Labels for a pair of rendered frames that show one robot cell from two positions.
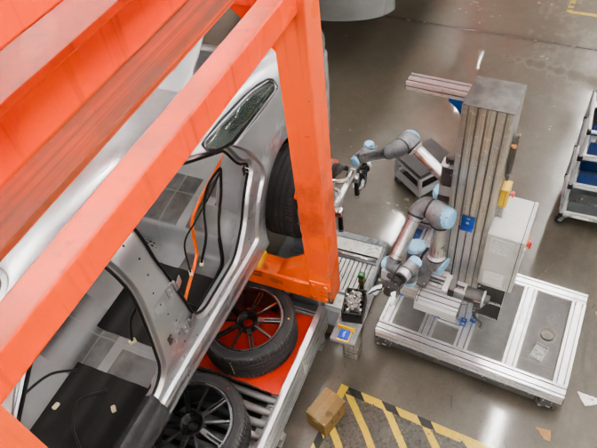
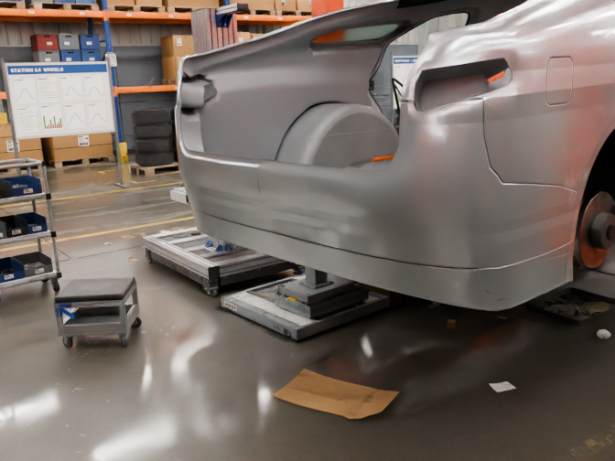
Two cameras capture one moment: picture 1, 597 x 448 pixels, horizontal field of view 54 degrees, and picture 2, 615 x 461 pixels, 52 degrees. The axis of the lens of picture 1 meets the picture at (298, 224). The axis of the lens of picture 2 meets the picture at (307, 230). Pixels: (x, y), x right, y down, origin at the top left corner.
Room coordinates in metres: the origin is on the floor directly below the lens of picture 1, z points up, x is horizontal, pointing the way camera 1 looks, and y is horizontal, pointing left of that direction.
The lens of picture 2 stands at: (6.60, 1.39, 1.51)
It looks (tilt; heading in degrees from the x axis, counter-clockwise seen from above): 13 degrees down; 202
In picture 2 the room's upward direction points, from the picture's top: 2 degrees counter-clockwise
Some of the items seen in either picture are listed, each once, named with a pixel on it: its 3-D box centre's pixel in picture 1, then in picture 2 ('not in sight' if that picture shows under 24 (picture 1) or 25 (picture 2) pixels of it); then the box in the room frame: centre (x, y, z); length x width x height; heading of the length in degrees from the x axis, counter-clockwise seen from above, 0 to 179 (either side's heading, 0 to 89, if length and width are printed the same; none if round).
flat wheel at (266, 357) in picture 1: (249, 326); not in sight; (2.20, 0.44, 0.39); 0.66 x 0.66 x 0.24
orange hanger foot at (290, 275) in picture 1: (277, 264); not in sight; (2.46, 0.18, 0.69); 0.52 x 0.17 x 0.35; 61
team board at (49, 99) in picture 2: not in sight; (66, 126); (-0.76, -5.26, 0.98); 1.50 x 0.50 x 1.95; 147
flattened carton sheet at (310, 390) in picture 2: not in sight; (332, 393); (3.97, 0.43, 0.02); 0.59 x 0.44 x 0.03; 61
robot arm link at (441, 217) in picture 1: (437, 239); not in sight; (2.08, -0.77, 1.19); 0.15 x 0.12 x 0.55; 42
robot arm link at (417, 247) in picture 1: (417, 251); not in sight; (2.18, -0.69, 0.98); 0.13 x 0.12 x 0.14; 42
